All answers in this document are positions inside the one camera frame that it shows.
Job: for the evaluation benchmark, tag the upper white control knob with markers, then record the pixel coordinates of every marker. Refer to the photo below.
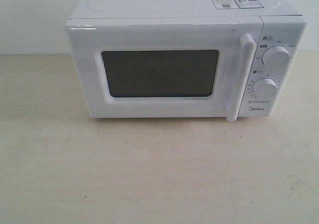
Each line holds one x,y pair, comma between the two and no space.
276,56

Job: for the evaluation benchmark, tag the lower white control knob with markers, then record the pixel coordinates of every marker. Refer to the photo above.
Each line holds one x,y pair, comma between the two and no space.
265,88

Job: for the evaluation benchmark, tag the blue white label sticker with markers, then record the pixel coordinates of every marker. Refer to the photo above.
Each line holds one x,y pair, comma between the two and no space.
237,4

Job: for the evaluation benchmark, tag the white control knob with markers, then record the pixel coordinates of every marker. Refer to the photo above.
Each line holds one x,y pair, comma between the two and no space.
276,56
265,88

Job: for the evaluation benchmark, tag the white microwave oven body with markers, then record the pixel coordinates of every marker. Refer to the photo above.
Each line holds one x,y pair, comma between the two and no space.
283,26

